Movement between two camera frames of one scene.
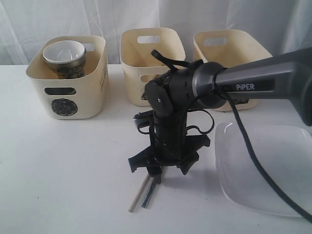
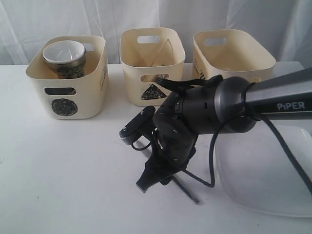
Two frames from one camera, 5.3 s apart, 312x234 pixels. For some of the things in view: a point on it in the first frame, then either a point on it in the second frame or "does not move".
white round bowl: x=64 y=51 does not move
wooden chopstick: x=138 y=193 to x=148 y=78
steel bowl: x=70 y=70 does not move
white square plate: x=287 y=150 does not move
